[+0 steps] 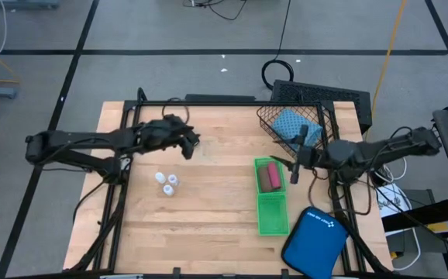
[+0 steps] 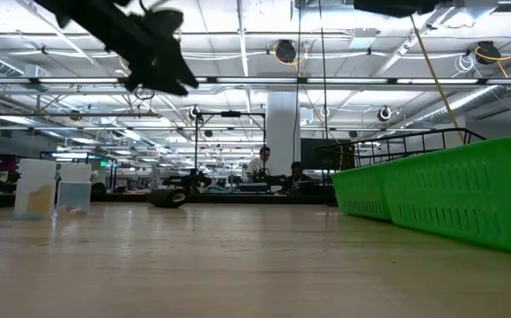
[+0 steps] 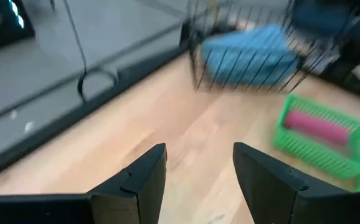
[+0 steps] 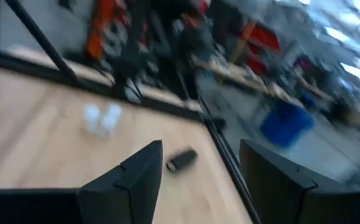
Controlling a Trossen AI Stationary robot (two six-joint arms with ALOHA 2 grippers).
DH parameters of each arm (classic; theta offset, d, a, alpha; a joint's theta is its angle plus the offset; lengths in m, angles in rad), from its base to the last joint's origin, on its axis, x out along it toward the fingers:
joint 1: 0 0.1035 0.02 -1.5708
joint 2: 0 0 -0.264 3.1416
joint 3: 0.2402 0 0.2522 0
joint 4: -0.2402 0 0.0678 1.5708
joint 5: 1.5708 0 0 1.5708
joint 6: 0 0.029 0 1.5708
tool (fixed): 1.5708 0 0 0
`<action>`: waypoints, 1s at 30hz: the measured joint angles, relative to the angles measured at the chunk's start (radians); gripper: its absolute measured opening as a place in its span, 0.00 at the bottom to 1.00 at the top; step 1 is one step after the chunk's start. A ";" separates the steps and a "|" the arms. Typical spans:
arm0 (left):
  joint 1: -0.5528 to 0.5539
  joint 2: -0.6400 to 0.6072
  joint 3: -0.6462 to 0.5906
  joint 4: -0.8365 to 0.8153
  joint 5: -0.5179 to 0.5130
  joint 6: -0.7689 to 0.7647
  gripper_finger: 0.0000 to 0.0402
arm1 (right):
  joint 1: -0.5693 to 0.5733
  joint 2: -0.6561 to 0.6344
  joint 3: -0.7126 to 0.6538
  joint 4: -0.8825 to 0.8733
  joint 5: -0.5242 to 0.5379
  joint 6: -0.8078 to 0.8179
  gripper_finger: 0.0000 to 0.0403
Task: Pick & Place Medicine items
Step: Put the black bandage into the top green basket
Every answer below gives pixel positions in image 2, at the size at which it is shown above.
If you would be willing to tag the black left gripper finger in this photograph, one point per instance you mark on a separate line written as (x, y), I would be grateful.
(182, 73)
(162, 86)

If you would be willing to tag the black bandage roll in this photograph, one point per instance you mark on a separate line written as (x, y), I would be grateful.
(167, 197)

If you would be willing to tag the small white-capped medicine bottle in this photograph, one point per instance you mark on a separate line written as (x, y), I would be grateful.
(74, 194)
(34, 194)

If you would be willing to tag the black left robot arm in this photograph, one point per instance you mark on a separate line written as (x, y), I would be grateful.
(83, 17)

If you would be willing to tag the black background robot arm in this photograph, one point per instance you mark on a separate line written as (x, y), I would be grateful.
(189, 182)

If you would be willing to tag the grey ceiling box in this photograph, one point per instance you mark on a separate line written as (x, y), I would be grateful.
(363, 39)

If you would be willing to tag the long ceiling light strip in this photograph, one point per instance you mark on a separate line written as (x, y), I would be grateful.
(255, 81)

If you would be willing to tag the white square pillar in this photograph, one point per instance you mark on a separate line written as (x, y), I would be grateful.
(288, 123)

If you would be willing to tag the blue background cloth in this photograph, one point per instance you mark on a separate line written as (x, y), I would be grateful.
(222, 190)

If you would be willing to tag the person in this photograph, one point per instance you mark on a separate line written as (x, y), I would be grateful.
(259, 168)
(297, 176)

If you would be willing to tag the dark red monitor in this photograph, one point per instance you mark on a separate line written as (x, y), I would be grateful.
(0, 162)

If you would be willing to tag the green plastic basket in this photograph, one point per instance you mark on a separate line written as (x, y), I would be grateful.
(459, 194)
(361, 196)

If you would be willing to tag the black background robot frame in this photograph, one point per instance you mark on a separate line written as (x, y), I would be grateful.
(196, 146)

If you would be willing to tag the silver ventilation duct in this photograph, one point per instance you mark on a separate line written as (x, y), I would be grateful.
(463, 103)

